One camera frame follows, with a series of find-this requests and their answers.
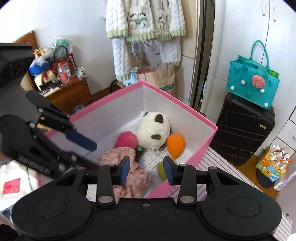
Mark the teal felt handbag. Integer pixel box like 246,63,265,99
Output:
227,40,280,109

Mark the colourful milk bottle pack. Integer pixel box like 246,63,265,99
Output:
255,145,292,183

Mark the brown paper bag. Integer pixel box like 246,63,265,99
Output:
137,64,175,95

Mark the green sponge egg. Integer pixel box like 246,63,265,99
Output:
157,161,167,181

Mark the striped table cloth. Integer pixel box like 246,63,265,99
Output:
77,157,290,240

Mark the white fluffy robe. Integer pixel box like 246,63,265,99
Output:
105,1,186,82

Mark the white round plush toy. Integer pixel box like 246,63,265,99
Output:
135,112,171,155

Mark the red fluffy pouch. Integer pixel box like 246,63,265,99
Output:
114,131,138,149

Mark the pink storage box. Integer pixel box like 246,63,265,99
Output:
45,80,219,199

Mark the grey three-door wardrobe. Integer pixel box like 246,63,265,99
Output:
201,1,295,156

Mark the black suitcase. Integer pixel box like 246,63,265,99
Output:
210,93,275,166

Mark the black clothes rack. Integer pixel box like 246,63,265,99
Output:
190,0,215,111

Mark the floral pink cloth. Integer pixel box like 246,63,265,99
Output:
97,147,151,202

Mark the wooden nightstand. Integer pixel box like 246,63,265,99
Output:
46,75,92,114

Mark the red mesh basket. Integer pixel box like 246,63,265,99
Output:
51,46,77,78

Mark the orange sponge egg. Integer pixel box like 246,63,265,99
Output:
166,133,186,159

